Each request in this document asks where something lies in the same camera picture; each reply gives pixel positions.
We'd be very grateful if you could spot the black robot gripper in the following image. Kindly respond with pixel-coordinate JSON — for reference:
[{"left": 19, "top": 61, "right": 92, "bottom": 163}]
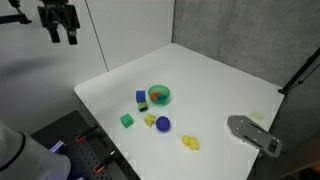
[{"left": 37, "top": 4, "right": 80, "bottom": 45}]

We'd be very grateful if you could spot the green cube block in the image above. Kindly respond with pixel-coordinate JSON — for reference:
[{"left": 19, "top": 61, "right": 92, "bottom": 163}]
[{"left": 120, "top": 113, "right": 134, "bottom": 128}]

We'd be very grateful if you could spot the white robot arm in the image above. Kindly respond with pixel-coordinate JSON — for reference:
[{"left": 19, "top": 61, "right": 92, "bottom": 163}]
[{"left": 0, "top": 0, "right": 80, "bottom": 180}]

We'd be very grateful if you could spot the blue cube block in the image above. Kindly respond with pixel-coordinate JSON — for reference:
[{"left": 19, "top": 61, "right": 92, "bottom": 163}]
[{"left": 136, "top": 90, "right": 146, "bottom": 103}]

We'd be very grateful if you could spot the dark green lime block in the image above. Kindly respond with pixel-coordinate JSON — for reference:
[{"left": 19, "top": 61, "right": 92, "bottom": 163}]
[{"left": 138, "top": 103, "right": 148, "bottom": 112}]

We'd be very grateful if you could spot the orange toy in bowl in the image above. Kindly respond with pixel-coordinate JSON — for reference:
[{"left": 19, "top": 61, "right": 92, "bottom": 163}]
[{"left": 150, "top": 92, "right": 161, "bottom": 101}]

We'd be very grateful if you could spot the green plastic bowl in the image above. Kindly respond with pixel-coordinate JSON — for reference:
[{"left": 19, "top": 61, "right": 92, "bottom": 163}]
[{"left": 148, "top": 85, "right": 171, "bottom": 105}]

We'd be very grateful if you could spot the upper black orange clamp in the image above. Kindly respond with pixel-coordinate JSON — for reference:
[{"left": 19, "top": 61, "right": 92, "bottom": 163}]
[{"left": 74, "top": 124, "right": 98, "bottom": 143}]

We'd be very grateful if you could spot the black orange clamp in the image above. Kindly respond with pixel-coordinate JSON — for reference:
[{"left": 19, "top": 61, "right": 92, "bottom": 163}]
[
  {"left": 93, "top": 151, "right": 118, "bottom": 174},
  {"left": 74, "top": 124, "right": 98, "bottom": 143}
]

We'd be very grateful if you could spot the yellow spiky toy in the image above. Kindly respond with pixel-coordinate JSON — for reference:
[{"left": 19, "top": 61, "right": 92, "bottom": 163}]
[{"left": 144, "top": 114, "right": 156, "bottom": 127}]

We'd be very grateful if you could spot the black perforated breadboard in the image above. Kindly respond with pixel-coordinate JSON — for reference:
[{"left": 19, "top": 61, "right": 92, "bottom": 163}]
[{"left": 30, "top": 110, "right": 141, "bottom": 180}]

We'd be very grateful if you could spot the blue ball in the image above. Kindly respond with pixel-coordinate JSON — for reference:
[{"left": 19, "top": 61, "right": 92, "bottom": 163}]
[{"left": 156, "top": 116, "right": 171, "bottom": 132}]

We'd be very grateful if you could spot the lower black orange clamp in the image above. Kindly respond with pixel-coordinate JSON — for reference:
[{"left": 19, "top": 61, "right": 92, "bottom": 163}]
[{"left": 93, "top": 151, "right": 118, "bottom": 174}]

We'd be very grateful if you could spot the yellow lumpy toy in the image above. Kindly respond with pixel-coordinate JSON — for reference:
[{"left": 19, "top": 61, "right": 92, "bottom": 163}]
[{"left": 181, "top": 135, "right": 200, "bottom": 150}]

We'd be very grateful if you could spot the grey metal mounting plate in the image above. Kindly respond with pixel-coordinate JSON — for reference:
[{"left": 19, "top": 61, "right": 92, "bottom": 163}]
[{"left": 227, "top": 115, "right": 283, "bottom": 158}]

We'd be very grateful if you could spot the pale yellow small tag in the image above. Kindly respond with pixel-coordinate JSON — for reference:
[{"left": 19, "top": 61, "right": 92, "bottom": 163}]
[{"left": 250, "top": 111, "right": 264, "bottom": 121}]

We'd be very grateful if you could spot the black tripod stand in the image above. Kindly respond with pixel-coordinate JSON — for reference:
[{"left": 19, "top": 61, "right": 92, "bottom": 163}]
[{"left": 278, "top": 47, "right": 320, "bottom": 95}]

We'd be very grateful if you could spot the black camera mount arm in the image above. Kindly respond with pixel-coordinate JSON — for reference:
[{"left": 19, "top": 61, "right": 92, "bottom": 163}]
[{"left": 0, "top": 0, "right": 31, "bottom": 24}]

